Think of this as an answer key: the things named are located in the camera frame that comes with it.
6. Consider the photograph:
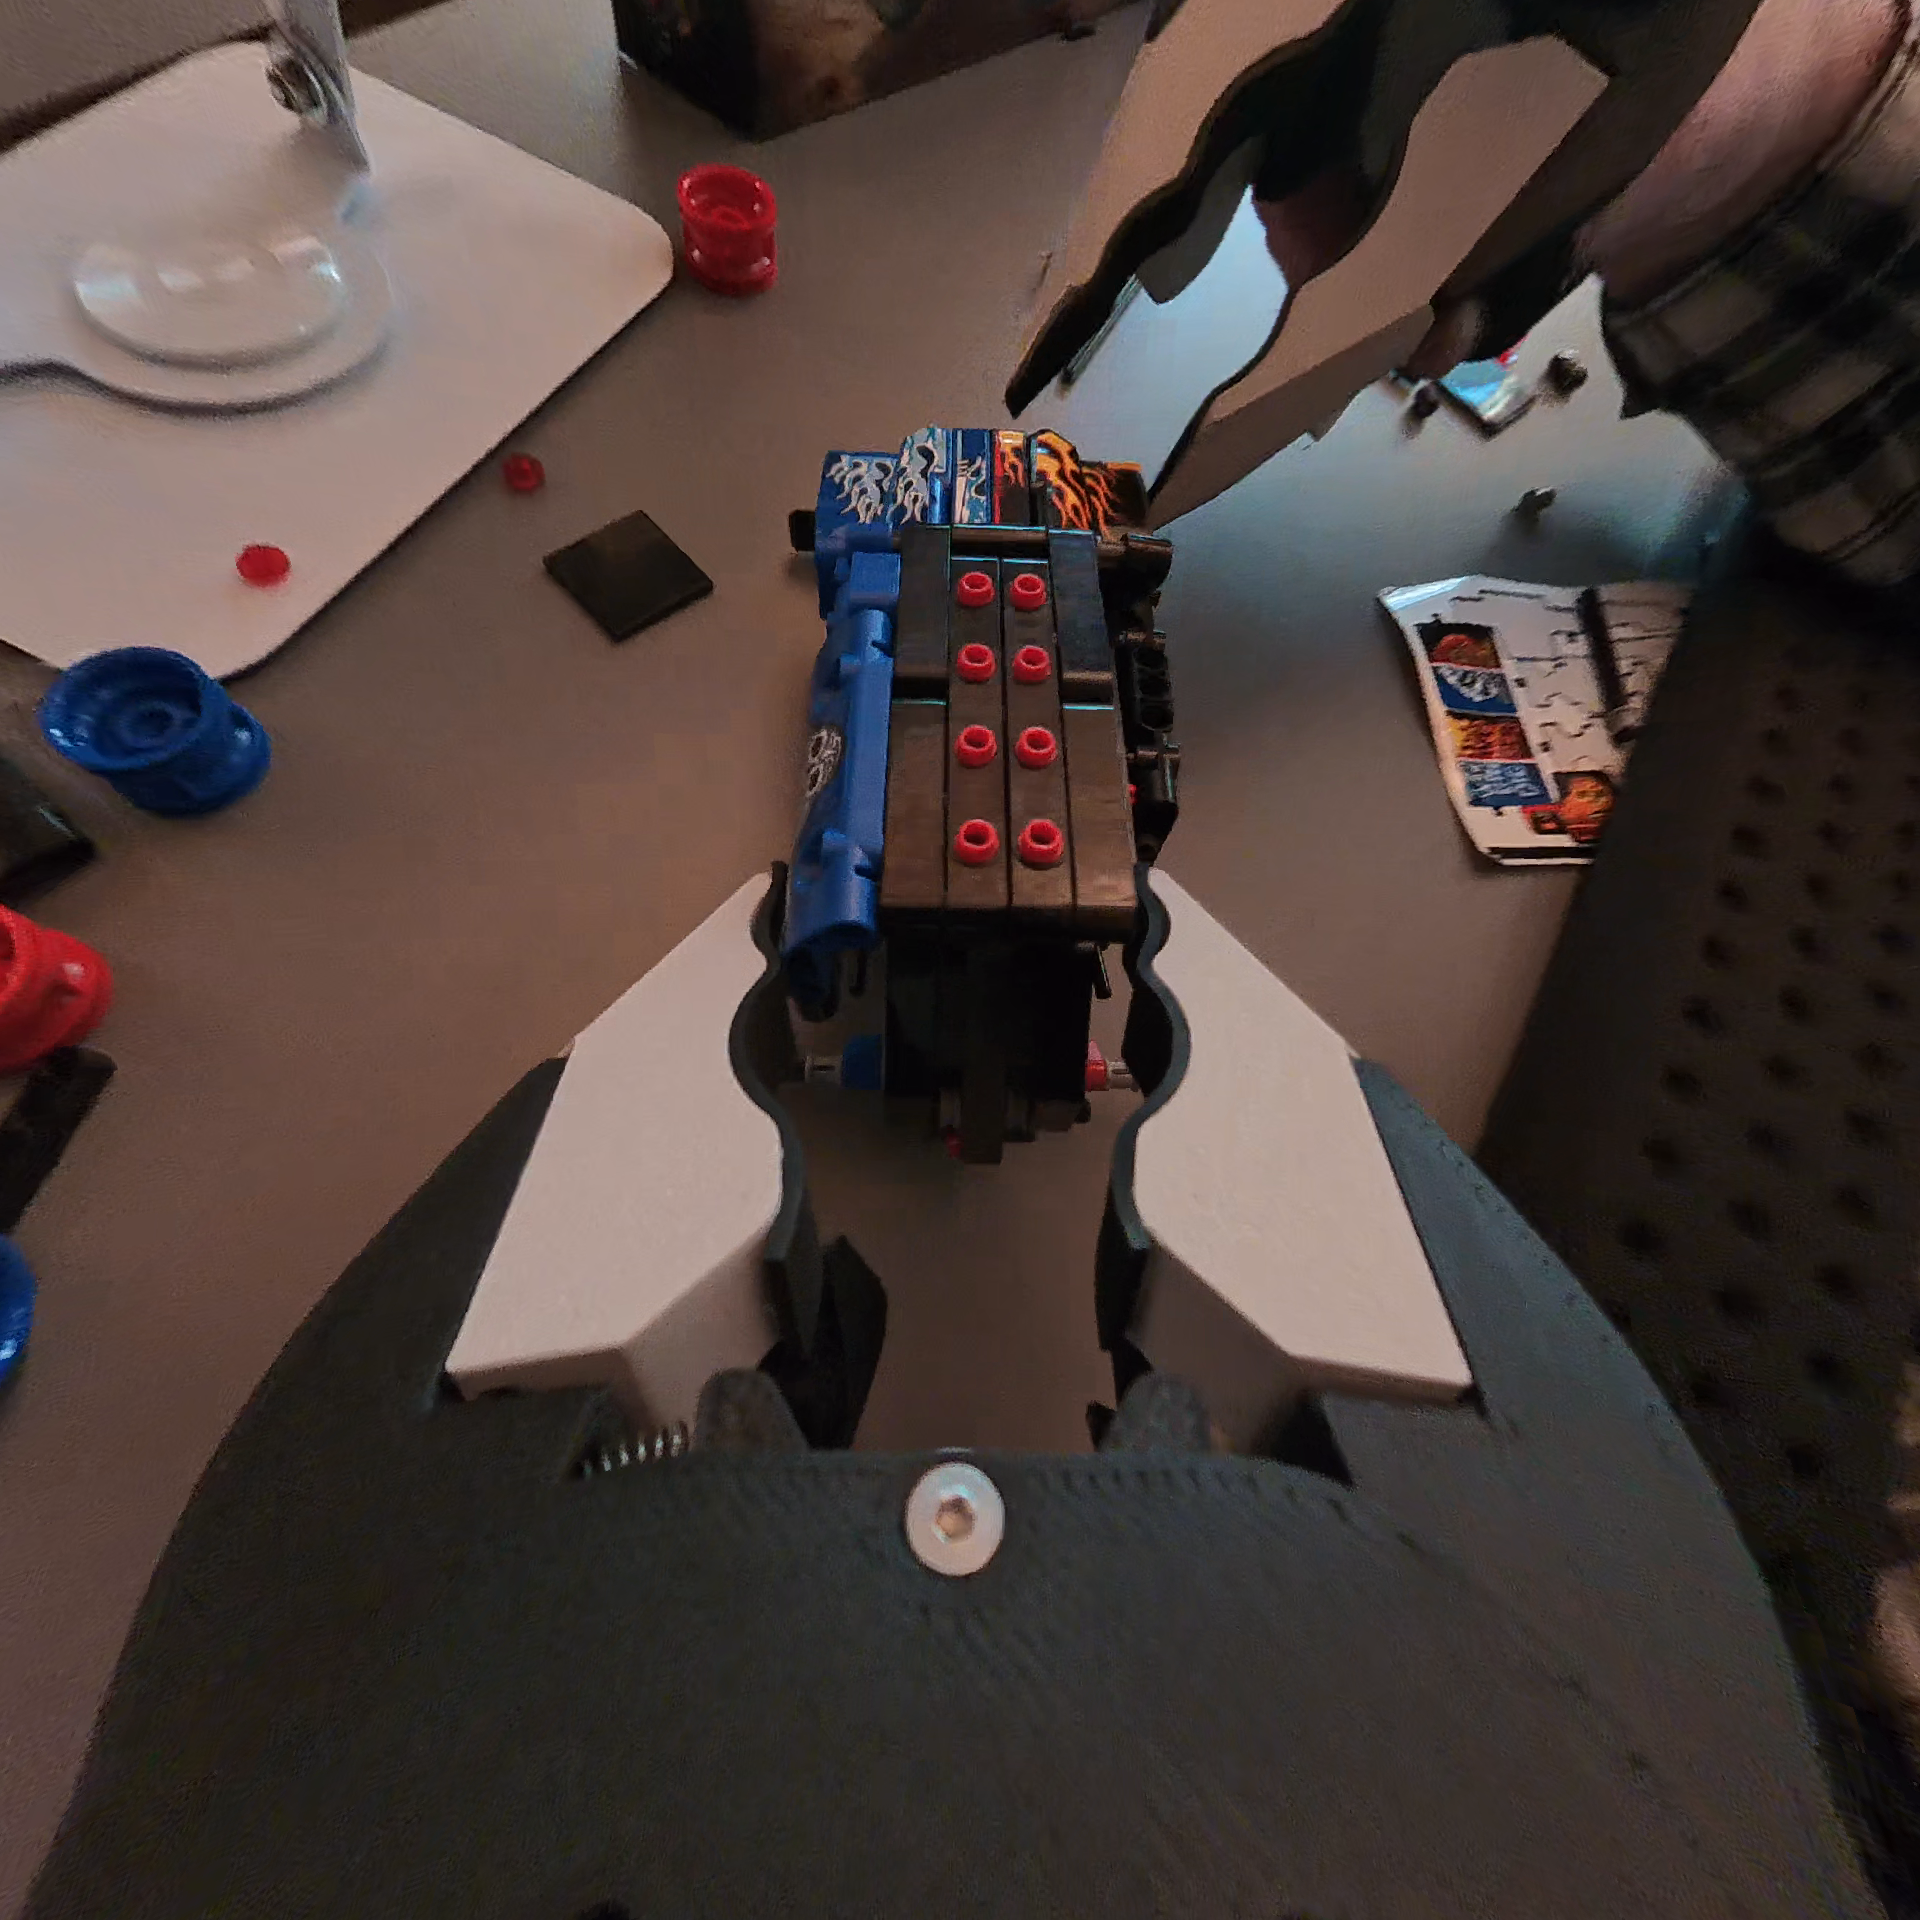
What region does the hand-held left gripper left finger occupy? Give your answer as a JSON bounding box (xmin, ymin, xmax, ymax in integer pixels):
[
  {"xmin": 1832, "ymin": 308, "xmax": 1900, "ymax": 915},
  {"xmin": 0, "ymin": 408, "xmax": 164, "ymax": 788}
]
[{"xmin": 441, "ymin": 866, "xmax": 889, "ymax": 1450}]

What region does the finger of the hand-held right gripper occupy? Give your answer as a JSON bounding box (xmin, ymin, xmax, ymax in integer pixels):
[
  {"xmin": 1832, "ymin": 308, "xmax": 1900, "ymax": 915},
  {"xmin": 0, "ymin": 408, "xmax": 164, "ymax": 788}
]
[
  {"xmin": 1001, "ymin": 0, "xmax": 1404, "ymax": 424},
  {"xmin": 1143, "ymin": 34, "xmax": 1610, "ymax": 528}
]

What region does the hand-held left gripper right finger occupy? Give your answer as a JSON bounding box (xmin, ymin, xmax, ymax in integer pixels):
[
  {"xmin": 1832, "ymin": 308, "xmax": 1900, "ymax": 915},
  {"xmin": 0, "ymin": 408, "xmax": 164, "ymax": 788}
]
[{"xmin": 1093, "ymin": 861, "xmax": 1474, "ymax": 1452}]

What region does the black blue brick truck model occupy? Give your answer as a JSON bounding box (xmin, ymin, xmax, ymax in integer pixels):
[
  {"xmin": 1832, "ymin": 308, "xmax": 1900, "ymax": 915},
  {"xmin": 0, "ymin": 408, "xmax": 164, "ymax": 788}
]
[{"xmin": 786, "ymin": 427, "xmax": 1187, "ymax": 1168}]

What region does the person's right forearm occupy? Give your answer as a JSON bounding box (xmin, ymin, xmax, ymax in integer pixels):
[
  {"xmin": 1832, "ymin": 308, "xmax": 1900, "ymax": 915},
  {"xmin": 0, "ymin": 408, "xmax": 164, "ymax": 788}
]
[{"xmin": 1597, "ymin": 47, "xmax": 1920, "ymax": 589}]

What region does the person's right hand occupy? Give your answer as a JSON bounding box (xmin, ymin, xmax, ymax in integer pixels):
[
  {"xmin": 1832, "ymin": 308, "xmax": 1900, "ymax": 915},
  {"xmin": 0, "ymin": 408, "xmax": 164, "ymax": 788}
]
[{"xmin": 1576, "ymin": 0, "xmax": 1920, "ymax": 308}]

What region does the monster truck set box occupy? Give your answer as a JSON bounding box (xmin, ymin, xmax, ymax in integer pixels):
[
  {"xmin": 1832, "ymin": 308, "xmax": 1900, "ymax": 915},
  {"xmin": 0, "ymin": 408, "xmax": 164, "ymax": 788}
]
[{"xmin": 616, "ymin": 0, "xmax": 1143, "ymax": 140}]

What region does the black dotted mat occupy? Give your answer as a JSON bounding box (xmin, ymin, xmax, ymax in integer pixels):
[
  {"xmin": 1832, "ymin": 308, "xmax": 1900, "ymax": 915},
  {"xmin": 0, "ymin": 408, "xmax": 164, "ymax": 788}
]
[{"xmin": 1477, "ymin": 539, "xmax": 1920, "ymax": 1920}]

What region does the red wheel hub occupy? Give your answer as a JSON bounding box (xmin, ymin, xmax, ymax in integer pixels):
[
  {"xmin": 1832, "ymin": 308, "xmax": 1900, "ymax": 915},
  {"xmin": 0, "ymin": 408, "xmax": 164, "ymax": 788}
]
[
  {"xmin": 0, "ymin": 904, "xmax": 114, "ymax": 1074},
  {"xmin": 673, "ymin": 162, "xmax": 781, "ymax": 296}
]

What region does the sticker sheet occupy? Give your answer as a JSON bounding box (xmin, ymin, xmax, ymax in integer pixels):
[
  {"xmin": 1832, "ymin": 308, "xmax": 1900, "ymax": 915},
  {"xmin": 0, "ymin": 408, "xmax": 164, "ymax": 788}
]
[{"xmin": 1380, "ymin": 573, "xmax": 1689, "ymax": 866}]

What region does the white book stand base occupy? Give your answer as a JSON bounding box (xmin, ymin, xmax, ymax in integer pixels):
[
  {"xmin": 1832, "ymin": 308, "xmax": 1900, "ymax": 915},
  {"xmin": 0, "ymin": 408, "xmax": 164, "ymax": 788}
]
[{"xmin": 0, "ymin": 36, "xmax": 675, "ymax": 682}]

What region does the black connector block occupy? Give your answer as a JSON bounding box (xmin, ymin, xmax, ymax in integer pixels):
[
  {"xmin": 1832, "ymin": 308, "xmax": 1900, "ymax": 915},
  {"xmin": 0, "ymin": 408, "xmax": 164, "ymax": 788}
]
[{"xmin": 0, "ymin": 751, "xmax": 99, "ymax": 905}]

